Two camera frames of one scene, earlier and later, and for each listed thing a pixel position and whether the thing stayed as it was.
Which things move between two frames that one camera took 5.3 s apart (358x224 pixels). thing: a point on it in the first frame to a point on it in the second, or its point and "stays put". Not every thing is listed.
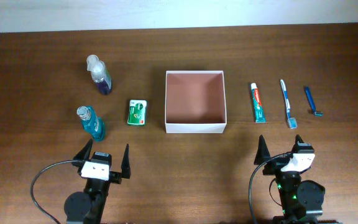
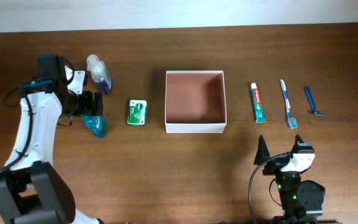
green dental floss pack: x=137 y=112 stays put
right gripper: x=275 y=164 stays put
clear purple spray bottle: x=100 y=74 stays put
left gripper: x=116 y=177 to x=87 y=108
